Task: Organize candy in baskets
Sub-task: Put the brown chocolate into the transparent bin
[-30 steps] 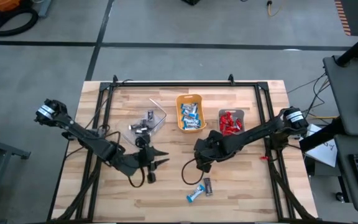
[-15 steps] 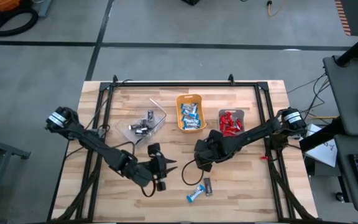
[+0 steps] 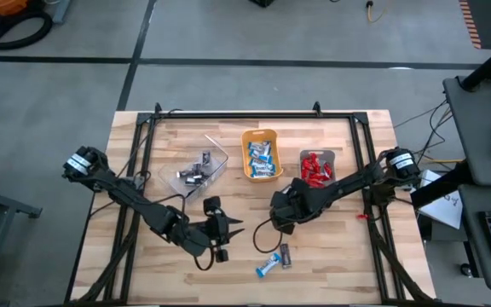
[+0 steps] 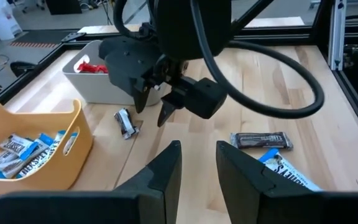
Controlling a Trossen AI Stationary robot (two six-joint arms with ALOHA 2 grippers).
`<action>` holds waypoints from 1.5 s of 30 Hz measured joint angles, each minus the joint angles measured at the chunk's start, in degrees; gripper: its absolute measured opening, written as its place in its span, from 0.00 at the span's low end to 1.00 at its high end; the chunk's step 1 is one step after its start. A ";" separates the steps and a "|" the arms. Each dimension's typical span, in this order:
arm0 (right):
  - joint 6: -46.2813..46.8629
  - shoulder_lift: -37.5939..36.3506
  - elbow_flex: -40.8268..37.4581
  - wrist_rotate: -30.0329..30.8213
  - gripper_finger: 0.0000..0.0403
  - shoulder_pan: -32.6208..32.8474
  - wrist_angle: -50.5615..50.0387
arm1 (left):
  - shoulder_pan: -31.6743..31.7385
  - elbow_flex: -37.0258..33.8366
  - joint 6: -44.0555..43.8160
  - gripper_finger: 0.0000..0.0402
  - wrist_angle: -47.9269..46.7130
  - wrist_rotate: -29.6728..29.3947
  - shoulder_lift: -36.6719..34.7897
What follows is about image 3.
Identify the yellow extension cable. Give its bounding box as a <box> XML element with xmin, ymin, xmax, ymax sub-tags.
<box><xmin>365</xmin><ymin>0</ymin><xmax>394</xmax><ymax>23</ymax></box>

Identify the clear plastic bin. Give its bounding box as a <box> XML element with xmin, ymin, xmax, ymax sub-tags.
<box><xmin>159</xmin><ymin>134</ymin><xmax>230</xmax><ymax>201</ymax></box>

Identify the black aluminium frame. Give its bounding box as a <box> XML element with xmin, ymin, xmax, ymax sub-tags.
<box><xmin>64</xmin><ymin>101</ymin><xmax>432</xmax><ymax>307</ymax></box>

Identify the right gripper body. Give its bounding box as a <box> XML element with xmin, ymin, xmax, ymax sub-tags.
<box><xmin>269</xmin><ymin>177</ymin><xmax>327</xmax><ymax>235</ymax></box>

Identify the orange shop vacuum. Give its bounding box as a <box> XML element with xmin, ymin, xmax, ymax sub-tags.
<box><xmin>0</xmin><ymin>0</ymin><xmax>29</xmax><ymax>17</ymax></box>

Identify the black stand pole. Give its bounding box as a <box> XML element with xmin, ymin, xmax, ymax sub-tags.
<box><xmin>459</xmin><ymin>33</ymin><xmax>491</xmax><ymax>93</ymax></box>

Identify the grey metal table frame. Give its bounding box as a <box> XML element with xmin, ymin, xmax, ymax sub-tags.
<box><xmin>0</xmin><ymin>170</ymin><xmax>43</xmax><ymax>306</ymax></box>

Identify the black vacuum hose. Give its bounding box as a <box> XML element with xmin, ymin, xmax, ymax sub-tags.
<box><xmin>0</xmin><ymin>10</ymin><xmax>54</xmax><ymax>51</ymax></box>

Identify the grey plastic basket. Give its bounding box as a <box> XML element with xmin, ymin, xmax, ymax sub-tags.
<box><xmin>298</xmin><ymin>148</ymin><xmax>339</xmax><ymax>191</ymax></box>

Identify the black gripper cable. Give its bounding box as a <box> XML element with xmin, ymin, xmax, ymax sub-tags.
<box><xmin>251</xmin><ymin>217</ymin><xmax>286</xmax><ymax>255</ymax></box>
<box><xmin>193</xmin><ymin>246</ymin><xmax>217</xmax><ymax>273</ymax></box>

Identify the yellow floor cable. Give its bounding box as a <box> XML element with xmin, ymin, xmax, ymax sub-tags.
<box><xmin>418</xmin><ymin>153</ymin><xmax>467</xmax><ymax>165</ymax></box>

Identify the white paper sheet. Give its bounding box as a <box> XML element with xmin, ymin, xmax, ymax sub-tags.
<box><xmin>415</xmin><ymin>169</ymin><xmax>464</xmax><ymax>230</ymax></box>

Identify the black desk leg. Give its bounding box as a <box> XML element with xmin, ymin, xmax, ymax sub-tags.
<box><xmin>410</xmin><ymin>164</ymin><xmax>472</xmax><ymax>210</ymax></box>

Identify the yellow plastic basket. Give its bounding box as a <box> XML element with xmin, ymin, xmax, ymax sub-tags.
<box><xmin>240</xmin><ymin>128</ymin><xmax>284</xmax><ymax>183</ymax></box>

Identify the grey desk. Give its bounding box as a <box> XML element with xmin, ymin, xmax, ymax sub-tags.
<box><xmin>442</xmin><ymin>74</ymin><xmax>491</xmax><ymax>188</ymax></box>
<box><xmin>458</xmin><ymin>183</ymin><xmax>491</xmax><ymax>293</ymax></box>

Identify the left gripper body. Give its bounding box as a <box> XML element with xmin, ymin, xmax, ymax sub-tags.
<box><xmin>189</xmin><ymin>195</ymin><xmax>232</xmax><ymax>264</ymax></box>

